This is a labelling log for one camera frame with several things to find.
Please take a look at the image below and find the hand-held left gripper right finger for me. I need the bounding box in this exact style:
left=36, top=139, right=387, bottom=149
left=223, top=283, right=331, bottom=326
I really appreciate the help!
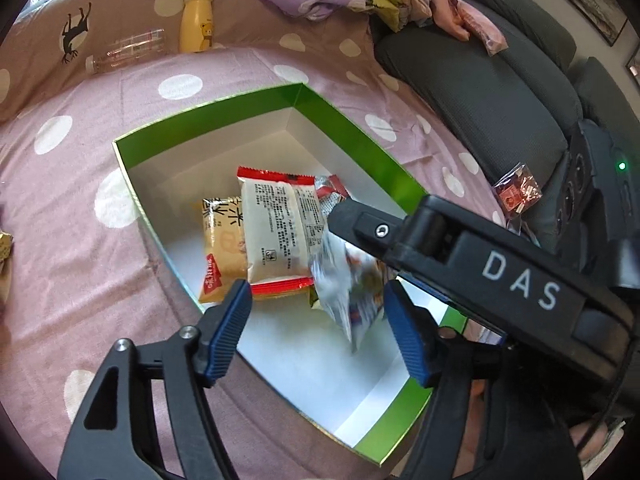
left=384, top=280, right=576, bottom=480

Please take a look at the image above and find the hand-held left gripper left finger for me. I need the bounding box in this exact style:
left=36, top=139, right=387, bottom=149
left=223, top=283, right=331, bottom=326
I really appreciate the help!
left=57, top=279, right=253, bottom=480

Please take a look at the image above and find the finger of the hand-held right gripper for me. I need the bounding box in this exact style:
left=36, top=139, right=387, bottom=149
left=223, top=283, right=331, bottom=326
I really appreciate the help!
left=327, top=199, right=408, bottom=274

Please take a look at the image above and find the red and silver snack packet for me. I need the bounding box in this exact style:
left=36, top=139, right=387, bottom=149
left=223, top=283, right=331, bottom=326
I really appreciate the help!
left=312, top=174, right=351, bottom=216

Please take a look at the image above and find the silver falling snack packet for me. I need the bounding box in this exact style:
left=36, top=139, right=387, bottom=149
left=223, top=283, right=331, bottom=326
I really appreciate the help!
left=307, top=230, right=396, bottom=356

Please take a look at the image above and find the large yellow snack packet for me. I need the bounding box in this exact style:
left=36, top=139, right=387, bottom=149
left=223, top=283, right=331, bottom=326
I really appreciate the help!
left=197, top=195, right=251, bottom=306

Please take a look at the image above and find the green cardboard box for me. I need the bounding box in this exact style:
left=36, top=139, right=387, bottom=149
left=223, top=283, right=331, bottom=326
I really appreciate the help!
left=112, top=82, right=506, bottom=466

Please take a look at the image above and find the red and white snack packet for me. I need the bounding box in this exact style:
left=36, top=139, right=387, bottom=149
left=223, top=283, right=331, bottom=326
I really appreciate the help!
left=236, top=166, right=317, bottom=301

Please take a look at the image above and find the person's right hand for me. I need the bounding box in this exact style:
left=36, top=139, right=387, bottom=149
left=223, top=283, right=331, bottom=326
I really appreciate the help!
left=570, top=417, right=610, bottom=463

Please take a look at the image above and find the small clear red packet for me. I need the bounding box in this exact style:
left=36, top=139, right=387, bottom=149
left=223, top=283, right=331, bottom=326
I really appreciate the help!
left=492, top=162, right=543, bottom=223

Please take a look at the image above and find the grey sofa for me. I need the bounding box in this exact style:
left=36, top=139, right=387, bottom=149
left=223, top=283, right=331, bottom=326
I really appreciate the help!
left=375, top=0, right=640, bottom=261

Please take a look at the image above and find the pink polka dot blanket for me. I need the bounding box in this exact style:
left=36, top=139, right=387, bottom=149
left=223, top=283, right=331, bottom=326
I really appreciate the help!
left=0, top=35, right=506, bottom=480

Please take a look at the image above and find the yellow patterned cloth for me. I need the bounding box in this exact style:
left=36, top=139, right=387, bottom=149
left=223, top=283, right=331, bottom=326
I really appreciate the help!
left=362, top=0, right=433, bottom=33

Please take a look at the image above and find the pink orange cloth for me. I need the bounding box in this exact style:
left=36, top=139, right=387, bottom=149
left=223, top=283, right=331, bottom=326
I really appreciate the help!
left=350, top=0, right=508, bottom=56

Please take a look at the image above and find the gold snack packet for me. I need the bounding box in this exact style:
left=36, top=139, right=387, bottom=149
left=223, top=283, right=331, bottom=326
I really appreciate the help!
left=0, top=229, right=15, bottom=273

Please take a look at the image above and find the yellow bottle with red cap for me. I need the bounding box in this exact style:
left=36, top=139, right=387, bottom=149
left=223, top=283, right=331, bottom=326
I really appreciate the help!
left=178, top=0, right=217, bottom=55

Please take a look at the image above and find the clear plastic bottle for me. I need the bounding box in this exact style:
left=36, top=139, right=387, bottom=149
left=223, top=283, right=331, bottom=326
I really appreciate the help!
left=85, top=29, right=168, bottom=76

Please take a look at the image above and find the brown polka dot cover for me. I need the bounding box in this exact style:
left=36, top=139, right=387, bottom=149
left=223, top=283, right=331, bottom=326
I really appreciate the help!
left=0, top=0, right=261, bottom=123

